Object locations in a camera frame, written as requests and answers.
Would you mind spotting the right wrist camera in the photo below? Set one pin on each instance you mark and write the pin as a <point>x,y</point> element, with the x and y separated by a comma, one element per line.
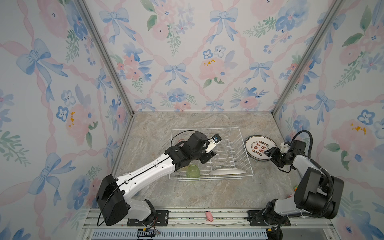
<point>285,147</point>

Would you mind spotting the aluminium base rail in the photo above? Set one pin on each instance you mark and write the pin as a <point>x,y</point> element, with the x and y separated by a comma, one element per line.
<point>183,224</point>

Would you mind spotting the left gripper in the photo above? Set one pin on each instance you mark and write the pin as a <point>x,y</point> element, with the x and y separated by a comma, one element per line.
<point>208,156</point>

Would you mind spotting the green plastic cup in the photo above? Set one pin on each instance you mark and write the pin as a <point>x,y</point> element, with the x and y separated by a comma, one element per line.
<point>193,172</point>

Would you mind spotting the white wire dish rack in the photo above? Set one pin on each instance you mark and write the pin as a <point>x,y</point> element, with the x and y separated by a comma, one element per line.
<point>231,153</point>

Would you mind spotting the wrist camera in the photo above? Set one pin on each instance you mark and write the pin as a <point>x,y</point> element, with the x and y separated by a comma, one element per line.
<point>213,142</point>
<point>285,147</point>

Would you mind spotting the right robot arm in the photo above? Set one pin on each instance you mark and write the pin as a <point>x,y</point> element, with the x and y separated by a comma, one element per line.
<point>318,194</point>

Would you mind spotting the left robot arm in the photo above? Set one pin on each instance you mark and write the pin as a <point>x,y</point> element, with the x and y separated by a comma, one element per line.
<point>115,195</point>

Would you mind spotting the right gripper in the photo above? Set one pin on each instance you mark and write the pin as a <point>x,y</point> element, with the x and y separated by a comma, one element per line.
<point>274,151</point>

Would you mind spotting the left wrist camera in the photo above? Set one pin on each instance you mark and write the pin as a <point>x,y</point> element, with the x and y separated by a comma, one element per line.
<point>213,142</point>

